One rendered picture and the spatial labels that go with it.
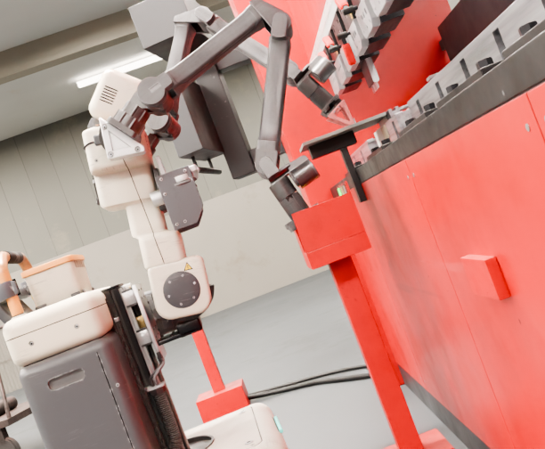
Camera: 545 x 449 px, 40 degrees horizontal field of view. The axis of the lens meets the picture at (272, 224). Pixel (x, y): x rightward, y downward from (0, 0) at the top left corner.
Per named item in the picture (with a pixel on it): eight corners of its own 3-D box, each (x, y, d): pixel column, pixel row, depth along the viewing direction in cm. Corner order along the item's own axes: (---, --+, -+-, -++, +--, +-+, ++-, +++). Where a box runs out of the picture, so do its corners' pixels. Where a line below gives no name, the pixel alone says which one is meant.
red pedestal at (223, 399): (207, 415, 403) (151, 270, 405) (250, 398, 404) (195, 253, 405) (203, 425, 383) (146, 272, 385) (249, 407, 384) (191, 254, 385)
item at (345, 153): (332, 213, 233) (307, 148, 233) (376, 196, 233) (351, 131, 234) (333, 213, 229) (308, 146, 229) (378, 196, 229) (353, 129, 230)
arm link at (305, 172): (259, 168, 201) (256, 160, 193) (295, 144, 201) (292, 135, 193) (285, 205, 199) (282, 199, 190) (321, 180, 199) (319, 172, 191)
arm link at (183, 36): (184, 20, 260) (173, 4, 251) (221, 20, 256) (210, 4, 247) (157, 141, 250) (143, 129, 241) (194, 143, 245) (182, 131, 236)
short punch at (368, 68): (370, 94, 237) (360, 66, 237) (377, 92, 237) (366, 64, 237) (376, 88, 227) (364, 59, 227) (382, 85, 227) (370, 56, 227)
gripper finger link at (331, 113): (358, 118, 235) (336, 98, 235) (361, 115, 228) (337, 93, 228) (344, 134, 235) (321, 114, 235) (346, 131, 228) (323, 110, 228)
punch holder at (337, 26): (348, 73, 242) (329, 26, 242) (372, 64, 242) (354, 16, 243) (353, 62, 227) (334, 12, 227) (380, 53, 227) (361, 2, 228)
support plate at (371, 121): (300, 152, 240) (299, 150, 240) (377, 124, 241) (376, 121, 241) (303, 146, 222) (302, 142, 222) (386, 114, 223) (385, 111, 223)
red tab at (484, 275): (473, 294, 136) (459, 257, 136) (483, 289, 136) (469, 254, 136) (500, 300, 121) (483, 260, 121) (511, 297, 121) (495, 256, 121)
